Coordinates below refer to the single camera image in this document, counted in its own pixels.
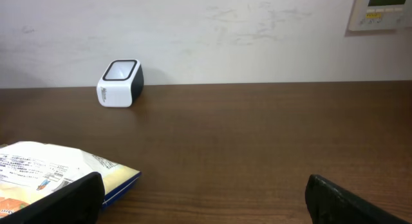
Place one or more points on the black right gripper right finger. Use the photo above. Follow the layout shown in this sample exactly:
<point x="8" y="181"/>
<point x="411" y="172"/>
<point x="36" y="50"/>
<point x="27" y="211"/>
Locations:
<point x="328" y="203"/>

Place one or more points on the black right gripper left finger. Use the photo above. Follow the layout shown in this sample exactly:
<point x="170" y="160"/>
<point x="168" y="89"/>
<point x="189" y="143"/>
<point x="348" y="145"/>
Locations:
<point x="79" y="203"/>

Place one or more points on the beige wall control panel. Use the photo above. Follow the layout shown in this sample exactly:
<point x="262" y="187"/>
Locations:
<point x="379" y="15"/>

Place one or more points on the white yellow snack bag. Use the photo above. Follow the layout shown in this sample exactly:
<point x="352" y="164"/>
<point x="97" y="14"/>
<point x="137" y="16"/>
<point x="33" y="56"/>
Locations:
<point x="31" y="170"/>

